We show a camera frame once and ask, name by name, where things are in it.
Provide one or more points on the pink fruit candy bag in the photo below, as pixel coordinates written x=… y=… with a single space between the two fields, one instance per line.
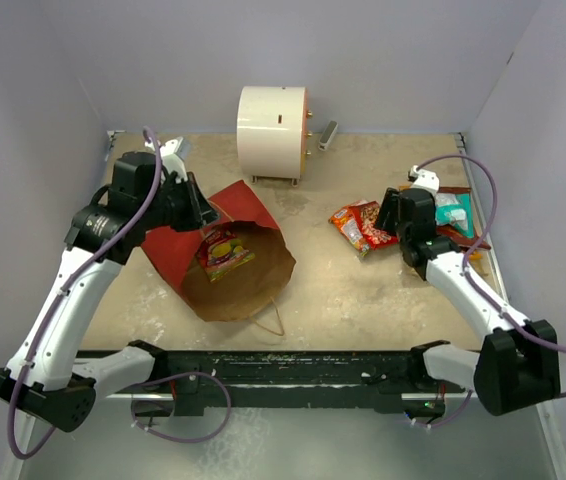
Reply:
x=220 y=252

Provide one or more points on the red paper bag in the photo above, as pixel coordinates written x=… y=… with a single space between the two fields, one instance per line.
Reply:
x=247 y=290

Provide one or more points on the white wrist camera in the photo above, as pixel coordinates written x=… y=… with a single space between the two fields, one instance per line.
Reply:
x=175 y=150
x=424 y=179

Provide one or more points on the red peanut snack bag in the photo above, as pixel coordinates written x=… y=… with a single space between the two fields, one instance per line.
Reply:
x=365 y=216

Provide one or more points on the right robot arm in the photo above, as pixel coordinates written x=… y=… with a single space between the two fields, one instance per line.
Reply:
x=439 y=261

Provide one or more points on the small orange red snack bag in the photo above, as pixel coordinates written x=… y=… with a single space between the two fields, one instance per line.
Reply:
x=345 y=221

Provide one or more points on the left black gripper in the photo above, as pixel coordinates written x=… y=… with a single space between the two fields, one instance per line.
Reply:
x=200 y=212

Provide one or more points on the small grey white device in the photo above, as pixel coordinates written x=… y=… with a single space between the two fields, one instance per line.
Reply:
x=328 y=135

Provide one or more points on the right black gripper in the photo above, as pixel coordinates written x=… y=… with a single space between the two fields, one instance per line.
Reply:
x=388 y=208

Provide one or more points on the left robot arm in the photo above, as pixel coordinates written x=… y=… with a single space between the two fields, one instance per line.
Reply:
x=42 y=379

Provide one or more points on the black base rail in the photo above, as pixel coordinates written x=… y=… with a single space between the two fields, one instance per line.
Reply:
x=381 y=381

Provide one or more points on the white cylinder appliance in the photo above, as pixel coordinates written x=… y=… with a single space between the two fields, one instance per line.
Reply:
x=272 y=132

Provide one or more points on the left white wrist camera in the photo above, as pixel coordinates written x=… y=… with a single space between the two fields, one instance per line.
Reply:
x=175 y=150

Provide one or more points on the teal white snack bag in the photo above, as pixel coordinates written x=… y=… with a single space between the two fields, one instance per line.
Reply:
x=455 y=210

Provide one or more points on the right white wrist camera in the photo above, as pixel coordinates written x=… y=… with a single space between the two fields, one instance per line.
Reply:
x=424 y=179

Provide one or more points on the red doritos bag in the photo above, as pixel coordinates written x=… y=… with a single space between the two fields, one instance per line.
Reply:
x=459 y=239

